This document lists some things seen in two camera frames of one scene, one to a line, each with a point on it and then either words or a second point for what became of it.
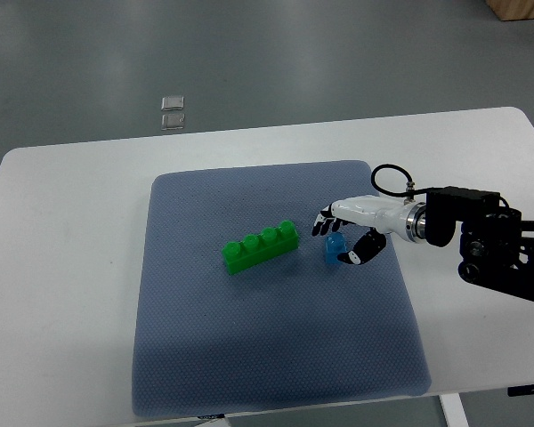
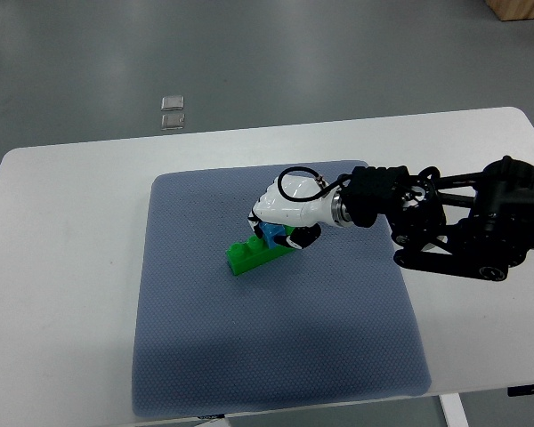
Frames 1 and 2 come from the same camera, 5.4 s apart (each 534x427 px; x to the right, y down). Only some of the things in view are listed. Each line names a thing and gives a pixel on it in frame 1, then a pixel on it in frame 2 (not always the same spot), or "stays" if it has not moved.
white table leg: (454, 410) stays
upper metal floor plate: (173, 103) stays
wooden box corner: (513, 10) stays
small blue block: (335, 244) -> (271, 230)
